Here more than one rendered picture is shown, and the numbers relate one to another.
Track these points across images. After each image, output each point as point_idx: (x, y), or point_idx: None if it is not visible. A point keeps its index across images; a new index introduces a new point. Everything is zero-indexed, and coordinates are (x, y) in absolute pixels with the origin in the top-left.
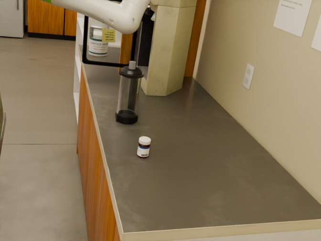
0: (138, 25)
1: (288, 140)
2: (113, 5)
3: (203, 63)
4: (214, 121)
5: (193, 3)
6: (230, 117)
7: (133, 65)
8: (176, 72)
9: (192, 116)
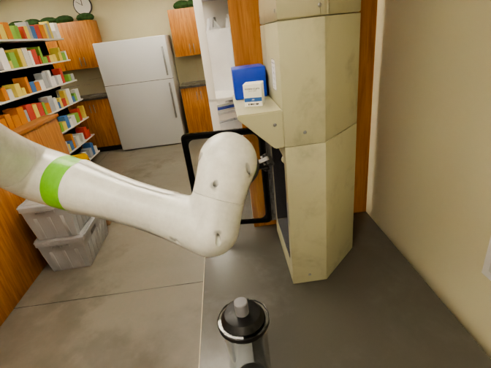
0: (235, 237)
1: None
2: (174, 205)
3: (381, 193)
4: (433, 357)
5: (351, 120)
6: (462, 334)
7: (242, 310)
8: (338, 236)
9: (383, 345)
